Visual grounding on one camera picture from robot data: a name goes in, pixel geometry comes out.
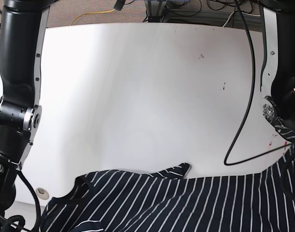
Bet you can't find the navy white striped T-shirt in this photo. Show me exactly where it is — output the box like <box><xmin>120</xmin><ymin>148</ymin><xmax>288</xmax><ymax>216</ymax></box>
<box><xmin>39</xmin><ymin>146</ymin><xmax>295</xmax><ymax>232</ymax></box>

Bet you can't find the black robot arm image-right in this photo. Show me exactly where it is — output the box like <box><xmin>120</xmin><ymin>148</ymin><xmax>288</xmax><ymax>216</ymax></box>
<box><xmin>259</xmin><ymin>0</ymin><xmax>295</xmax><ymax>145</ymax></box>

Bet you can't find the black robot arm image-left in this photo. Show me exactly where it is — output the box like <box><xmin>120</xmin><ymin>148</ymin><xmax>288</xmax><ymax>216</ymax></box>
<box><xmin>0</xmin><ymin>0</ymin><xmax>52</xmax><ymax>211</ymax></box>

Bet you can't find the aluminium frame base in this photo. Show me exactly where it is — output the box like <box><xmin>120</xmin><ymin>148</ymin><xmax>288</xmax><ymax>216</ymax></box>
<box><xmin>143</xmin><ymin>0</ymin><xmax>259</xmax><ymax>27</ymax></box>

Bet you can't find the yellow floor cable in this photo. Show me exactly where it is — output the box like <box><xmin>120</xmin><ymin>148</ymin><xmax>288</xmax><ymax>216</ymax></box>
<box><xmin>70</xmin><ymin>8</ymin><xmax>115</xmax><ymax>26</ymax></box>

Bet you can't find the left table cable grommet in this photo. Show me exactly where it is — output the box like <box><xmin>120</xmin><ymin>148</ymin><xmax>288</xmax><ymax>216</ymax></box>
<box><xmin>35</xmin><ymin>188</ymin><xmax>50</xmax><ymax>200</ymax></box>

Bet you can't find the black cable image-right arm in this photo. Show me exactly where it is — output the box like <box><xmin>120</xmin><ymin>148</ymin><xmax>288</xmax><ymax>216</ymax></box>
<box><xmin>223</xmin><ymin>0</ymin><xmax>295</xmax><ymax>166</ymax></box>

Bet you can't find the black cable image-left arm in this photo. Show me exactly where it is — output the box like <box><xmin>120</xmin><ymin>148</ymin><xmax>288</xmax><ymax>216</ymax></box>
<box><xmin>0</xmin><ymin>171</ymin><xmax>41</xmax><ymax>232</ymax></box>

